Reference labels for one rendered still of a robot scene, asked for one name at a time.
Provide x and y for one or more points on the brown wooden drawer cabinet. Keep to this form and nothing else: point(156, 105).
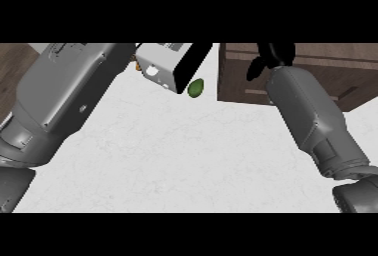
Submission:
point(236, 80)

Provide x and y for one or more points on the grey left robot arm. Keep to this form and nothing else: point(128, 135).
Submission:
point(63, 90)

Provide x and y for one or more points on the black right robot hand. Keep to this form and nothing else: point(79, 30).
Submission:
point(276, 55)

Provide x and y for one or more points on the white appliance with black front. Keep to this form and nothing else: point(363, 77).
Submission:
point(162, 63)

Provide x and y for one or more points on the green round fruit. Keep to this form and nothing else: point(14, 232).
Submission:
point(195, 88)

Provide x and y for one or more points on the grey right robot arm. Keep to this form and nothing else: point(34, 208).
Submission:
point(304, 113)

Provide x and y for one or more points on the small orange object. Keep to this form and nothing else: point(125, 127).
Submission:
point(137, 66)

